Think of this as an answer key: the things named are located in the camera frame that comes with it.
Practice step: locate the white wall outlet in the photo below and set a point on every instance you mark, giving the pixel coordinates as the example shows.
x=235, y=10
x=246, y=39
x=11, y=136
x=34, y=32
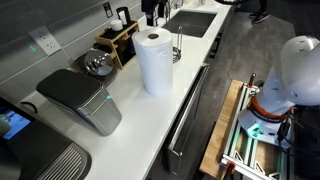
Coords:
x=45, y=40

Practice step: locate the wooden base board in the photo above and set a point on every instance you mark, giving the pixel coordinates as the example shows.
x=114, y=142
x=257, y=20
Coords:
x=221, y=130

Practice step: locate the steel bin with black lid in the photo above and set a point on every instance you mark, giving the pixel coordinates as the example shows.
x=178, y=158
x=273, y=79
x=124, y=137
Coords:
x=80, y=100

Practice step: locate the wooden countertop organizer box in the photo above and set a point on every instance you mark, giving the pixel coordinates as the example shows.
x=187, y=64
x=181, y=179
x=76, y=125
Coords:
x=116, y=45

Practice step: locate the dark mug in organizer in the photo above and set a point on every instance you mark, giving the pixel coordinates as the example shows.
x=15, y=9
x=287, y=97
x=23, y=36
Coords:
x=132, y=42

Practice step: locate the white paper towel roll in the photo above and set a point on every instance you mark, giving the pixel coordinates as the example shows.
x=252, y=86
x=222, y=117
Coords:
x=155, y=63

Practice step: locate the coffee machine with screen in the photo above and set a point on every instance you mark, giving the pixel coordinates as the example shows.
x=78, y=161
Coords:
x=36, y=153

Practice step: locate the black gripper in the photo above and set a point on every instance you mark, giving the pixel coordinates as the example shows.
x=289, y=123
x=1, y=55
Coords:
x=152, y=5

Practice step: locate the black wall switch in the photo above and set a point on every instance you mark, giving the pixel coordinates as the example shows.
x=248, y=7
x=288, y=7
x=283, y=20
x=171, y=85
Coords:
x=107, y=9

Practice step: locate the small white cup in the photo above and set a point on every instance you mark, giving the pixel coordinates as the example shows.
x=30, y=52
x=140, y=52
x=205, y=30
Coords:
x=116, y=25

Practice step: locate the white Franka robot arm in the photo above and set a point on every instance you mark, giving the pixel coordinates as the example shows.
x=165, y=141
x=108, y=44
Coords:
x=293, y=80

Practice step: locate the person's dark shoes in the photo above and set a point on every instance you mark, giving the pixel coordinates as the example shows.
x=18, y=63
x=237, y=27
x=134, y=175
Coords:
x=260, y=16

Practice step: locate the black jar with white label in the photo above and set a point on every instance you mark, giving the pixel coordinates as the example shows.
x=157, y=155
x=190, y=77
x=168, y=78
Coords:
x=123, y=16

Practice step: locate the aluminium profile frame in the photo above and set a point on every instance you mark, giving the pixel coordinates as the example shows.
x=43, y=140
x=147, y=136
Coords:
x=241, y=153

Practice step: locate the red black clamp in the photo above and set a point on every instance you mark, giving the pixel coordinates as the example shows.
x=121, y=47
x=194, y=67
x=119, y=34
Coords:
x=228, y=170
x=252, y=79

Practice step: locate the stainless steel sink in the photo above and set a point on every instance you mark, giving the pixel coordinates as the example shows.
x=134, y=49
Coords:
x=193, y=23

